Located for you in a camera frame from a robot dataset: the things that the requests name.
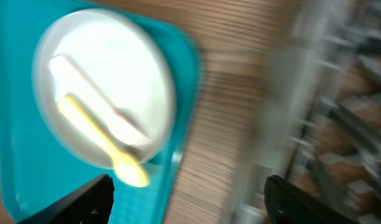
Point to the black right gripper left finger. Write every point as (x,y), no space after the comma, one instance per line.
(90,204)

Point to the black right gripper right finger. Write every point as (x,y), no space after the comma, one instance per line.
(287,204)

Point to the yellow plastic spoon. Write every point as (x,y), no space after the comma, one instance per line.
(124,164)

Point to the grey dishwasher rack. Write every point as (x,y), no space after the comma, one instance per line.
(318,125)

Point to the teal plastic tray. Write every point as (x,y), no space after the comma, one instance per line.
(35,169)

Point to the grey plate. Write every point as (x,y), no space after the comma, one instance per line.
(124,63)

